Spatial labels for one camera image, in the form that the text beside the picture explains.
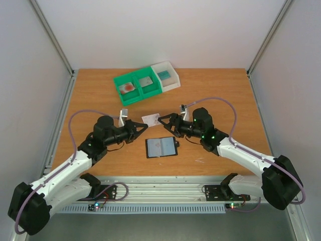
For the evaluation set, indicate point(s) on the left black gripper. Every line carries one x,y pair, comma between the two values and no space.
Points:
133,133

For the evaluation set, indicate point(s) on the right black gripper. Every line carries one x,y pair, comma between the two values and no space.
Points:
175,125

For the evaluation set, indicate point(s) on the cherry blossom card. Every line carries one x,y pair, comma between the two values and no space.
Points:
146,81
154,148
151,120

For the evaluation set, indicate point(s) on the black leather card holder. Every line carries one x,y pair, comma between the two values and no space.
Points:
169,147

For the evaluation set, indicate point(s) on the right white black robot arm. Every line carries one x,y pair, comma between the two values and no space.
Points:
275,178

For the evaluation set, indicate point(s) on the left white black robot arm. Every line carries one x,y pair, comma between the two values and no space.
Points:
32,205

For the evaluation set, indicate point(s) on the teal card in bin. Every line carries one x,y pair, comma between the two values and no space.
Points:
164,75

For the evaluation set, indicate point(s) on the green bin middle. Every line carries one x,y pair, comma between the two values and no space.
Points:
146,90

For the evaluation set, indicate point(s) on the green bin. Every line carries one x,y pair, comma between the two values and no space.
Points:
146,90
131,97

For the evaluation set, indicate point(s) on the green bin left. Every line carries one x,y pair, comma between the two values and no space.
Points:
131,97

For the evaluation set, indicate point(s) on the white bin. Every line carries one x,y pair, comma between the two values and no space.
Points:
168,84

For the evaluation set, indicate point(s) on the left small circuit board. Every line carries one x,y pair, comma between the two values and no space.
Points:
96,206

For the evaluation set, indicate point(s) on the small circuit board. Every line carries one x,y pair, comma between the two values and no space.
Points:
234,206
96,206

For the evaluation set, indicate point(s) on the right small circuit board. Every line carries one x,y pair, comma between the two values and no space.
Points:
234,206

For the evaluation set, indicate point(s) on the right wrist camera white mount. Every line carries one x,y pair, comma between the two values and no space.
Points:
184,111

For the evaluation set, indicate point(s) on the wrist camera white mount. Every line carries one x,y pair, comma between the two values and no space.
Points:
123,115
184,111

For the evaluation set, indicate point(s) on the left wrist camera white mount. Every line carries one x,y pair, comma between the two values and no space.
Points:
123,115

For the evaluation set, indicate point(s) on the aluminium frame rail front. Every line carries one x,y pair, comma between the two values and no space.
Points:
160,190

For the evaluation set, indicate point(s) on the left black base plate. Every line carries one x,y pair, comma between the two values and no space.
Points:
100,193

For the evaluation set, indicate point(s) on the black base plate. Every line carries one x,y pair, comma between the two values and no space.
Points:
100,193
218,193

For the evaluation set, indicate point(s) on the grey slotted cable duct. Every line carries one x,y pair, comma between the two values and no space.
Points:
118,209

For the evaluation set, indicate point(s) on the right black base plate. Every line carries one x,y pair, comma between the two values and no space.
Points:
218,193

